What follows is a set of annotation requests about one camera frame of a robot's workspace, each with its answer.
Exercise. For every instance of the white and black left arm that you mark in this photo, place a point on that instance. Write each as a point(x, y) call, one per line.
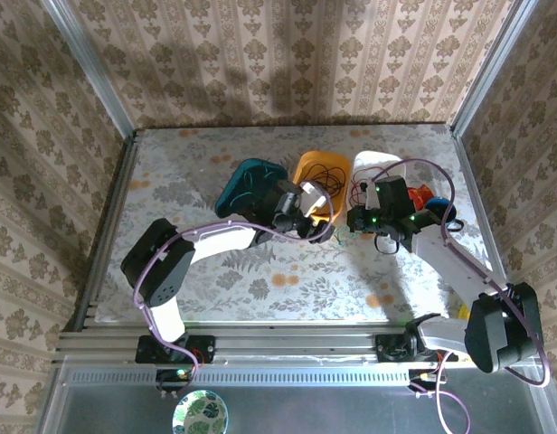
point(161, 267)

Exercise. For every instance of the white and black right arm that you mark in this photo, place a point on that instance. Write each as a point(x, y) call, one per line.
point(459, 267)

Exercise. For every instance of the red plastic object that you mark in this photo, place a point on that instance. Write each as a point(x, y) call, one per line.
point(419, 195)

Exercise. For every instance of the teal plastic bin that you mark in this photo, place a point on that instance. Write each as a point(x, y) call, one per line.
point(242, 185)

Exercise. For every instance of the blue round object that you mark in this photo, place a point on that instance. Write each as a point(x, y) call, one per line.
point(439, 205)

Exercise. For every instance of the white plastic bin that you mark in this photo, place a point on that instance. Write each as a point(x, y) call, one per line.
point(378, 160)

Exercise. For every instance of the orange plastic bin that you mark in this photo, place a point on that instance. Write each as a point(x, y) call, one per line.
point(323, 163)

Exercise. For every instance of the yellow banana-shaped object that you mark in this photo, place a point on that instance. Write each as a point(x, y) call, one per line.
point(464, 312)

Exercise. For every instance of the leaf pattern bowl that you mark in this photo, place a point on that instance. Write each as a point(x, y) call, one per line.
point(199, 412)

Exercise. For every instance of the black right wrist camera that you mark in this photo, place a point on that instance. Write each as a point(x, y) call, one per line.
point(393, 194)

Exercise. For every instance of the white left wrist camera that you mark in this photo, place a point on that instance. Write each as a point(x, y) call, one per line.
point(314, 198)

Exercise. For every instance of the aluminium side rail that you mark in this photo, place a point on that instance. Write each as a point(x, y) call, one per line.
point(486, 217)
point(111, 217)

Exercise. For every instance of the aluminium front rail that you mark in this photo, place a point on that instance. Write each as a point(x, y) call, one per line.
point(283, 343)

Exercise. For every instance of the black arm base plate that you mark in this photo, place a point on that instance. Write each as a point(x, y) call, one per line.
point(389, 350)
point(201, 349)

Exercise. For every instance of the aluminium frame post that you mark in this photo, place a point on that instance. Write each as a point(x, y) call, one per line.
point(491, 68)
point(93, 72)

